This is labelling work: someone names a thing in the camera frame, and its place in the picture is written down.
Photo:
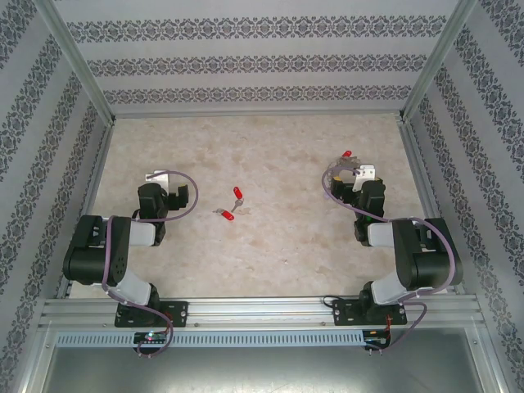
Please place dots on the aluminium side rail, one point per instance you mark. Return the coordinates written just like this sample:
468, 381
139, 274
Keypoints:
98, 163
411, 147

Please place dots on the grey metal sheet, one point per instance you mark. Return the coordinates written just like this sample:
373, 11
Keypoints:
262, 368

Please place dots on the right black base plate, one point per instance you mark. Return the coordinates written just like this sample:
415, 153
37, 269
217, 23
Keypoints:
344, 313

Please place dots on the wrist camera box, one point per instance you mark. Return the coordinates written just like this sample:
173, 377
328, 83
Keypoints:
366, 172
160, 178

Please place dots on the aluminium mounting rail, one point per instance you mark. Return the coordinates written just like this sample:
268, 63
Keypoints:
262, 311

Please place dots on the right small circuit board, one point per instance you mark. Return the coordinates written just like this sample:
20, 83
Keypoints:
376, 337

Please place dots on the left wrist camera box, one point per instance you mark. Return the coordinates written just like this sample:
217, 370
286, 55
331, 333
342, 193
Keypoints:
160, 178

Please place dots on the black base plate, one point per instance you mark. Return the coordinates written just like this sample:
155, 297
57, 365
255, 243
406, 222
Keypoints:
344, 313
176, 313

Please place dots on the aluminium back rail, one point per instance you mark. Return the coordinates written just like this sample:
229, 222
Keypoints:
258, 115

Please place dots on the left small circuit board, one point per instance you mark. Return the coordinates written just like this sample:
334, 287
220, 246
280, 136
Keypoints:
150, 337

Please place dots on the aluminium frame post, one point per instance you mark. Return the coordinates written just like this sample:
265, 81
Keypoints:
438, 61
73, 61

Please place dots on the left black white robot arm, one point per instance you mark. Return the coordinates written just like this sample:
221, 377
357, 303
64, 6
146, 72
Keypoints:
90, 254

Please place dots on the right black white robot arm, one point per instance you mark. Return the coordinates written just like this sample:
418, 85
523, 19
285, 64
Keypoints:
430, 262

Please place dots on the small circuit board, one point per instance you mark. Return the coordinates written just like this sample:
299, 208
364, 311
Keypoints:
376, 337
150, 337

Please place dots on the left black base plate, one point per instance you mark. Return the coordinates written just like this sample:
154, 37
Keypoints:
176, 313

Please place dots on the key with red tag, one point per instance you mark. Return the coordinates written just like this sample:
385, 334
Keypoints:
236, 191
227, 215
347, 153

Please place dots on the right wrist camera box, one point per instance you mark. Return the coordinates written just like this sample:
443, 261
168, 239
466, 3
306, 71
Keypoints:
366, 172

